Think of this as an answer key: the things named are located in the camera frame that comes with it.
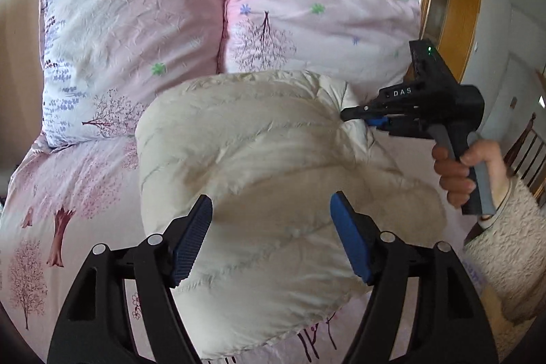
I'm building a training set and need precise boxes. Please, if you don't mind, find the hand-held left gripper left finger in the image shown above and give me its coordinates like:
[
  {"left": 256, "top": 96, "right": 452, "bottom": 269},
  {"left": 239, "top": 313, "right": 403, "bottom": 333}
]
[{"left": 47, "top": 193, "right": 213, "bottom": 364}]

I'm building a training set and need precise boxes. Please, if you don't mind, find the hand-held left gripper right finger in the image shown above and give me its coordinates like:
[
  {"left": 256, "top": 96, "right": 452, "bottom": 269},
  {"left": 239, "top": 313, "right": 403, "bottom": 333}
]
[{"left": 330, "top": 190, "right": 500, "bottom": 364}]

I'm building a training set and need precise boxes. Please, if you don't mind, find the cream down jacket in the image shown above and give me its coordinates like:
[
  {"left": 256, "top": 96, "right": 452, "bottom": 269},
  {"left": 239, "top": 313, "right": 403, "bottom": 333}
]
[{"left": 135, "top": 70, "right": 446, "bottom": 362}]

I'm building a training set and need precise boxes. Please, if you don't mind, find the person's right hand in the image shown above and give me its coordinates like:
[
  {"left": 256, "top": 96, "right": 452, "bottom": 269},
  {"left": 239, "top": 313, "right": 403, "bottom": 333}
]
[{"left": 432, "top": 138, "right": 513, "bottom": 209}]

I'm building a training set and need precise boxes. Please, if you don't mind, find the wooden chair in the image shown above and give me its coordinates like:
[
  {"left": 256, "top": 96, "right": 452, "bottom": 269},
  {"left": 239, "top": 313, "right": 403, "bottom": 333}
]
[{"left": 504, "top": 112, "right": 546, "bottom": 196}]

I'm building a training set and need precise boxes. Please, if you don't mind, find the pink tree-print bed sheet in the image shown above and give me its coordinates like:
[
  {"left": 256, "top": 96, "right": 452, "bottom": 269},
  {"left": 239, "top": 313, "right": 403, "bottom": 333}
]
[{"left": 0, "top": 131, "right": 487, "bottom": 364}]

